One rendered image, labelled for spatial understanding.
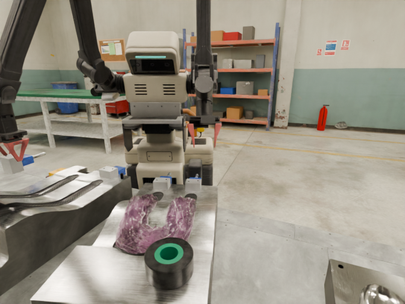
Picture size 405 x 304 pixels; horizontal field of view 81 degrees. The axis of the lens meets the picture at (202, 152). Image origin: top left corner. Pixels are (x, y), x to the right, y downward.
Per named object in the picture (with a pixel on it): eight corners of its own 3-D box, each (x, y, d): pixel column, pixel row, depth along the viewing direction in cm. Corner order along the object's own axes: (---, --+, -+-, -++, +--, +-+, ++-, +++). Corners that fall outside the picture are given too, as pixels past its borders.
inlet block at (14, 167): (41, 158, 90) (38, 145, 89) (50, 161, 88) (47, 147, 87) (3, 172, 79) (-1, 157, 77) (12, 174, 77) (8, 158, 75)
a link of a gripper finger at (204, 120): (222, 145, 75) (221, 117, 77) (199, 145, 75) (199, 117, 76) (220, 148, 82) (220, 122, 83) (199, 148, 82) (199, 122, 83)
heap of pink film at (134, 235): (143, 198, 72) (140, 175, 69) (200, 201, 70) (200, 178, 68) (99, 263, 47) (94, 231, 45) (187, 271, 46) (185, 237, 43)
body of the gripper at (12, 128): (7, 141, 72) (0, 117, 70) (-13, 137, 76) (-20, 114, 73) (29, 136, 78) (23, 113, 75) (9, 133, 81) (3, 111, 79)
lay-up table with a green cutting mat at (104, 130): (49, 129, 530) (39, 82, 497) (145, 137, 467) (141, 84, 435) (-4, 143, 427) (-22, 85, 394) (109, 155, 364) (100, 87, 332)
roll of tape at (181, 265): (136, 284, 37) (134, 266, 36) (157, 249, 44) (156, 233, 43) (185, 295, 35) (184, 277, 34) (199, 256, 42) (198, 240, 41)
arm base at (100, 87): (123, 76, 108) (97, 76, 108) (117, 64, 101) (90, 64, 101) (122, 92, 105) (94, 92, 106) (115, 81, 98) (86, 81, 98)
